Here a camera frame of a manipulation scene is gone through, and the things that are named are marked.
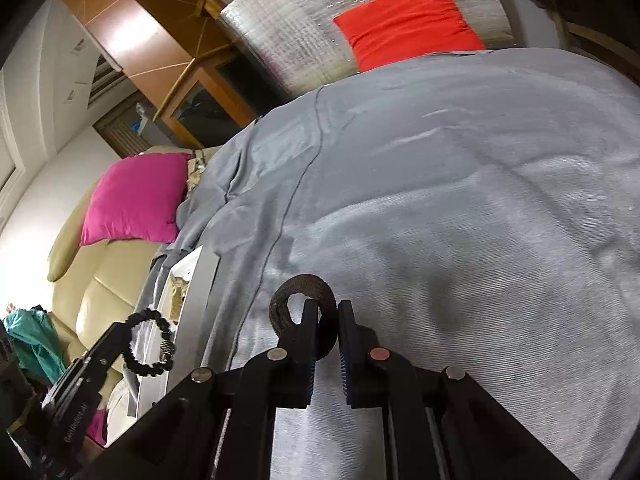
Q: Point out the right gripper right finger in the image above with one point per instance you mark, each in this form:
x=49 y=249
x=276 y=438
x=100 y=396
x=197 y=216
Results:
x=436 y=425

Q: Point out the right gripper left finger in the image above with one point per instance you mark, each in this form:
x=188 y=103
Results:
x=218 y=426

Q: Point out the dark brown hair scrunchie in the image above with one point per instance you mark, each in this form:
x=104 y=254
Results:
x=314 y=288

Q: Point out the beige hair claw clip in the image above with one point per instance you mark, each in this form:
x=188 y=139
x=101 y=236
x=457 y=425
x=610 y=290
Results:
x=178 y=289

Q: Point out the white jewelry box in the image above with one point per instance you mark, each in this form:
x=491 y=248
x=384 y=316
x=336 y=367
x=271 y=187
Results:
x=199 y=267

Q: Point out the magenta garment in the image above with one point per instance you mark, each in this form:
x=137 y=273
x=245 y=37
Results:
x=97 y=428

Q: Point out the teal shirt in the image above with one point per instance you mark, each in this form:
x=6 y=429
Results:
x=35 y=343

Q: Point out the beige leather sofa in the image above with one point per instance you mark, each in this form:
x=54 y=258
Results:
x=98 y=284

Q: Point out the grey blanket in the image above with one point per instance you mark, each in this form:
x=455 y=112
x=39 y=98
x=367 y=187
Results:
x=477 y=209

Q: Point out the magenta pillow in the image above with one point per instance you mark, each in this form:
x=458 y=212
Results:
x=137 y=199

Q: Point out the wooden cabinet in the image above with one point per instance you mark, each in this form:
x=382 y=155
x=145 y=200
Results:
x=167 y=49

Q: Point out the silver foil insulation sheet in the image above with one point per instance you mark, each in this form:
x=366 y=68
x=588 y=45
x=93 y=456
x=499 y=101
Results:
x=298 y=43

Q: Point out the red pillow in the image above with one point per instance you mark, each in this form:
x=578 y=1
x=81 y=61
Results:
x=382 y=32

